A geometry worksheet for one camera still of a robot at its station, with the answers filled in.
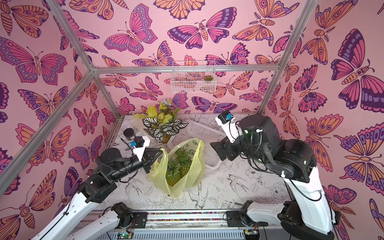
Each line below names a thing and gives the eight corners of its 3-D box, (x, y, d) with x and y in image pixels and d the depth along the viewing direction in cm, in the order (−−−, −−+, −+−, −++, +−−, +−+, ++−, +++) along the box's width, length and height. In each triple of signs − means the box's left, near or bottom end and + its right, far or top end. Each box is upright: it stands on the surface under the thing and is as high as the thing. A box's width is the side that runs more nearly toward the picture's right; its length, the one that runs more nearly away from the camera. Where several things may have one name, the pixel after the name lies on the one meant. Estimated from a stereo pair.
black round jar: (124, 140, 107) (121, 136, 103) (127, 133, 112) (124, 128, 108) (133, 140, 107) (131, 136, 103) (136, 132, 112) (133, 128, 108)
